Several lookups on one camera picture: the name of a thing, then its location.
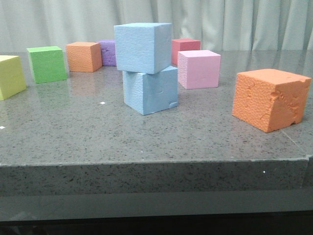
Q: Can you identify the notched light blue foam cube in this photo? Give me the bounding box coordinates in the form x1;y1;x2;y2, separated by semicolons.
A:
123;66;178;115

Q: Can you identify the pink foam cube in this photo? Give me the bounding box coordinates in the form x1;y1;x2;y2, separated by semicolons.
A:
178;50;221;89

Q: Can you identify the smooth red foam cube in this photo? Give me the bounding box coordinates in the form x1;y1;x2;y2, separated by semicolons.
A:
172;38;201;65

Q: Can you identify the front purple foam cube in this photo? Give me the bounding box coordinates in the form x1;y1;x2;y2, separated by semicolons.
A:
97;39;116;67

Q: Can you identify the small orange foam cube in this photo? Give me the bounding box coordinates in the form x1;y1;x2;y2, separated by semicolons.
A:
66;42;103;72

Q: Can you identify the grey-white curtain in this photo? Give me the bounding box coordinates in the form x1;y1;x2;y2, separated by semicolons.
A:
0;0;313;52

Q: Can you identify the large chipped orange foam cube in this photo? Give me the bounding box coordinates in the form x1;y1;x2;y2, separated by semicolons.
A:
232;69;312;133

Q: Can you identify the green foam cube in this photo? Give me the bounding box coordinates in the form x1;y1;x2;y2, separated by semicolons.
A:
27;46;67;84

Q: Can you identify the yellow foam cube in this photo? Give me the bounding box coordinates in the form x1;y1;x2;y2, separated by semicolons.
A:
0;55;26;100

